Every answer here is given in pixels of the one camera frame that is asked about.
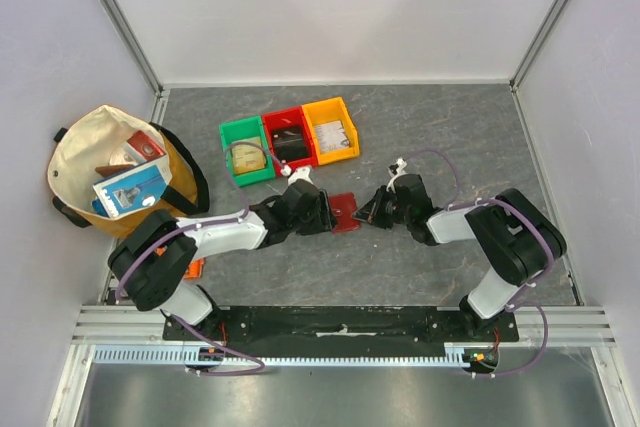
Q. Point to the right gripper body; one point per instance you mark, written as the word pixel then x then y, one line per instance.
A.
pixel 383 205

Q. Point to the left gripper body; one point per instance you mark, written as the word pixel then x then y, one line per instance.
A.
pixel 315 221

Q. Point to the red leather card holder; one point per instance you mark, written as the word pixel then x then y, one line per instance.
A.
pixel 343 206

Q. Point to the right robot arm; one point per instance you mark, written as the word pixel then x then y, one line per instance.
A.
pixel 518 240

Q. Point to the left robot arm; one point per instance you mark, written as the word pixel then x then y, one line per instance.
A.
pixel 151 262

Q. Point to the black card in red bin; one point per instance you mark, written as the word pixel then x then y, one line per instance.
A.
pixel 289 143

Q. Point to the beige cards in green bin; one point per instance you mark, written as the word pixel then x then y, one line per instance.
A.
pixel 247 156

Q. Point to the white card in yellow bin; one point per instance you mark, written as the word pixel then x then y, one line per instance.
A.
pixel 331 137

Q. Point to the red plastic bin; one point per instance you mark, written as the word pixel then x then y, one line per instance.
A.
pixel 285 118

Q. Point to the green plastic bin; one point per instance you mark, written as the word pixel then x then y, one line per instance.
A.
pixel 237 130

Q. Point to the yellow plastic bin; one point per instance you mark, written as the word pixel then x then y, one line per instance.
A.
pixel 328 110

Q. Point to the orange picture box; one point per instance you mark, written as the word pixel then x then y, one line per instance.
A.
pixel 194 269

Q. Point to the blue product box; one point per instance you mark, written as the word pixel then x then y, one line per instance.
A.
pixel 132 190

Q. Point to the red white box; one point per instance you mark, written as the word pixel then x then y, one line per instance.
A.
pixel 140 148

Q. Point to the canvas tote bag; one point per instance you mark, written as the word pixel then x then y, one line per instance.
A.
pixel 91 150

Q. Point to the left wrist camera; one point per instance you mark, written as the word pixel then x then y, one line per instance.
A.
pixel 300 174

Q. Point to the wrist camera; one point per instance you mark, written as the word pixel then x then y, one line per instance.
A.
pixel 300 174
pixel 397 169

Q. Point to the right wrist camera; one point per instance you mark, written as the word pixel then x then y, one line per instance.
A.
pixel 397 169

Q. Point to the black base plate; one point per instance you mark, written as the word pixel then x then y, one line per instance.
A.
pixel 244 324

